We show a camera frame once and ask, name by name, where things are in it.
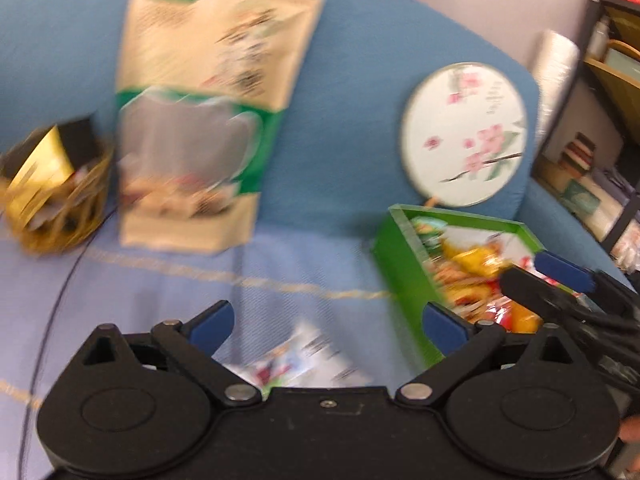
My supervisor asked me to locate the white cartoon snack bag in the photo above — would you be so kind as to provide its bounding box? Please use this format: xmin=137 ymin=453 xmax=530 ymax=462
xmin=226 ymin=321 xmax=371 ymax=398

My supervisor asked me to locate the round floral hand fan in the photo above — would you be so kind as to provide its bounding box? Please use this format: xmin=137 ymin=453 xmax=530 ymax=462
xmin=399 ymin=62 xmax=528 ymax=208

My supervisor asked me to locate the woven yellow wicker basket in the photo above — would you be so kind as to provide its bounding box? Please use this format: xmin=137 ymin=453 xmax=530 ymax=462
xmin=1 ymin=116 xmax=113 ymax=255

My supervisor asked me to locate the red striped snack bag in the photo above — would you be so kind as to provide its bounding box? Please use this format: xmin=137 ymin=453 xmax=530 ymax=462
xmin=447 ymin=262 xmax=541 ymax=334

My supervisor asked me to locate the gold orange snack packet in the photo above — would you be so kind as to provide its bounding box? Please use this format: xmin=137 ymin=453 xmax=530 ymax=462
xmin=433 ymin=240 xmax=513 ymax=312

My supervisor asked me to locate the black metal shelf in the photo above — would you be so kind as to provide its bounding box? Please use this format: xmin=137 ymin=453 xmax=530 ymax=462
xmin=536 ymin=0 xmax=639 ymax=271

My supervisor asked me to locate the blue sofa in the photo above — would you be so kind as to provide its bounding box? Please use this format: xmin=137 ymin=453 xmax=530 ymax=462
xmin=0 ymin=0 xmax=632 ymax=302

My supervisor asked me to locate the yellow snack bag in basket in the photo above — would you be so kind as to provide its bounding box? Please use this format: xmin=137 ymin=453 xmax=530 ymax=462
xmin=1 ymin=125 xmax=74 ymax=229

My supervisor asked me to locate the clear plastic roll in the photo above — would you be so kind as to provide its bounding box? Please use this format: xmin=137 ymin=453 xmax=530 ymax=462
xmin=528 ymin=29 xmax=579 ymax=152

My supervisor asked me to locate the small green snack packet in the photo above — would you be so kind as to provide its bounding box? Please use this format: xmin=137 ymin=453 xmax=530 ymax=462
xmin=411 ymin=216 xmax=448 ymax=257

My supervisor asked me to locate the large kraft green snack bag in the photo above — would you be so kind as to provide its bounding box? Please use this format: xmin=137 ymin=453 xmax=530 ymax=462
xmin=116 ymin=0 xmax=326 ymax=254

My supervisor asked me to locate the light blue sofa blanket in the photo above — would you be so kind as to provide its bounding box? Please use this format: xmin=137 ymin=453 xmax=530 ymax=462
xmin=1 ymin=220 xmax=424 ymax=479

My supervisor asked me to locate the green cardboard box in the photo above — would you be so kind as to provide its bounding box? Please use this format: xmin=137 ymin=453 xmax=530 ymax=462
xmin=372 ymin=205 xmax=544 ymax=367

